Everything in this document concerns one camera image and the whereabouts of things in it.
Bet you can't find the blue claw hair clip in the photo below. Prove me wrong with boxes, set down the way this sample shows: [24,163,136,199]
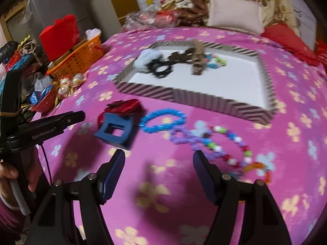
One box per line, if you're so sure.
[94,113,135,150]

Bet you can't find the multicolour bead bracelet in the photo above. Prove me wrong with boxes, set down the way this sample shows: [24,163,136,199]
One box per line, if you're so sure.
[201,125,254,169]

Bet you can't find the orange loom band bracelet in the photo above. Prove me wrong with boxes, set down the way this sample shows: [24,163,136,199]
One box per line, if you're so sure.
[229,161,273,184]

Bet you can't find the purple bead bracelet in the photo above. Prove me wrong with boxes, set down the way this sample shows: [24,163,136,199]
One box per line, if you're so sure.
[168,126,228,159]

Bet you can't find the blue bead bracelet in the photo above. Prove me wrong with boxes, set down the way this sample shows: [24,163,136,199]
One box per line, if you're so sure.
[138,108,188,134]

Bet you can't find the red bow hair clip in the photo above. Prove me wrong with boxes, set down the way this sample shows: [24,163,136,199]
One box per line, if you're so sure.
[97,98,145,128]

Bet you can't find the black scrunchie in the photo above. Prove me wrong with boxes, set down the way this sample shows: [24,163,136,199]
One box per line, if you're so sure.
[146,59,174,79]

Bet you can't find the white fluffy scrunchie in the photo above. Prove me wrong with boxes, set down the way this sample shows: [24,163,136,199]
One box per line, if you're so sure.
[133,49,164,71]

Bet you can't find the colourful small hair ties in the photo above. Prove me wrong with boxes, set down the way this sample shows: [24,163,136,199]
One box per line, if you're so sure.
[204,53,227,70]

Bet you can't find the leopard print hair bow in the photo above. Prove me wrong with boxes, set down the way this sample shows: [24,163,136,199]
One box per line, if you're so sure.
[192,40,206,75]

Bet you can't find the brown scrunchie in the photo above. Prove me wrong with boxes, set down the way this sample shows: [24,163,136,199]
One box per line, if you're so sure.
[168,48,195,64]

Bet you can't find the person left hand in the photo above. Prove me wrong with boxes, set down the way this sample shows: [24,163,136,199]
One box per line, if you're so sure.
[1,147,43,207]

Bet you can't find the red round candy basket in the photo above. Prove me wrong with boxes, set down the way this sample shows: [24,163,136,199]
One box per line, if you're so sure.
[31,85,58,113]

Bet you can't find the santa ornament ball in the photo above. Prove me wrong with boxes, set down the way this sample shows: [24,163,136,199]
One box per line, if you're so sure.
[58,84,70,99]

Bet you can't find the silver ornament ball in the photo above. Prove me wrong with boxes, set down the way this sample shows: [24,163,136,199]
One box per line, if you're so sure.
[71,73,86,88]

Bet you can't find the pink floral bed sheet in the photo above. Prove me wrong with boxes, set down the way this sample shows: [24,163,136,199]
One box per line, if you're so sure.
[39,28,326,244]

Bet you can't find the orange plastic basket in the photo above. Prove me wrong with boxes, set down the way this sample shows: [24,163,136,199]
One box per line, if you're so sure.
[46,35,104,79]

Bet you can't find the red paper bag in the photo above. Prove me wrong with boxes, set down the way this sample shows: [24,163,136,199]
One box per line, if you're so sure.
[39,14,80,61]

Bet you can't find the white tissue paper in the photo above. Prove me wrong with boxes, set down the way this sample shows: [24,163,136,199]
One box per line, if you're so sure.
[85,28,101,40]

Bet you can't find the striped cardboard tray box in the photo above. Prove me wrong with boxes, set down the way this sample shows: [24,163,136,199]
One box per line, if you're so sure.
[113,42,277,125]

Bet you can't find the clear plastic bag with items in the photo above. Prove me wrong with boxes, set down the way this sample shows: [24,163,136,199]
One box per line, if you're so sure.
[120,4,180,33]

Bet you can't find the red heart cushion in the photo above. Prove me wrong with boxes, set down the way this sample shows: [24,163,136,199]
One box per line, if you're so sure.
[261,23,320,66]

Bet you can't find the santa plush toy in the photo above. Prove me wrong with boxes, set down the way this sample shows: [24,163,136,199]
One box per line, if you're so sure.
[160,0,176,11]

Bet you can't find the white small pillow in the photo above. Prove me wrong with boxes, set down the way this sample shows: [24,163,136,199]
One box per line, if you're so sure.
[207,0,264,35]

